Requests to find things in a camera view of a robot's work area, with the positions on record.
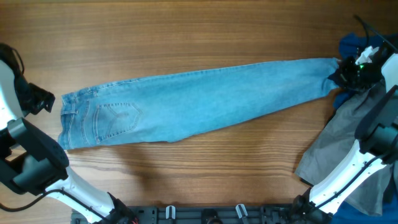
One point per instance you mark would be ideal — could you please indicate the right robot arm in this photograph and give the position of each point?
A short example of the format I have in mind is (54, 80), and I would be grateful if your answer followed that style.
(351, 159)

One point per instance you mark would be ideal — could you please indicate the grey rail clip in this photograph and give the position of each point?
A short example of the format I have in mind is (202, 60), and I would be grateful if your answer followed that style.
(242, 213)
(170, 212)

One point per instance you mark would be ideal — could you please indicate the left grey rail clip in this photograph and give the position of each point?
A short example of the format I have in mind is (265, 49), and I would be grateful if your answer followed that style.
(170, 212)

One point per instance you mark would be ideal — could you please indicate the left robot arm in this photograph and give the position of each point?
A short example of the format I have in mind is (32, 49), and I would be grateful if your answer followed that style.
(33, 162)

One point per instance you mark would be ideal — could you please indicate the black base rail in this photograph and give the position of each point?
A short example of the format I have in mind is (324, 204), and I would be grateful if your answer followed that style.
(266, 214)

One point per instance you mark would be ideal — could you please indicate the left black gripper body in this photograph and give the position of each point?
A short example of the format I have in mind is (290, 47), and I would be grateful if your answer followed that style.
(38, 99)

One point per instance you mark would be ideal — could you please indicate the light blue denim jeans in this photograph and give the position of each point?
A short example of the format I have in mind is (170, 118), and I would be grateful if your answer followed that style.
(174, 107)

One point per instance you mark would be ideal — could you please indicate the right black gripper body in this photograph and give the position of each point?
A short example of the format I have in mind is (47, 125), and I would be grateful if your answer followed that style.
(347, 76)

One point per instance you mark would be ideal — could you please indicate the right grey rail clip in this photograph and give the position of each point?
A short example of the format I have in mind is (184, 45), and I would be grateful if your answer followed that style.
(242, 213)

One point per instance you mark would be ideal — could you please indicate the grey trousers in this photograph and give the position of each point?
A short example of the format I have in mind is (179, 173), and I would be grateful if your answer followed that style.
(333, 144)

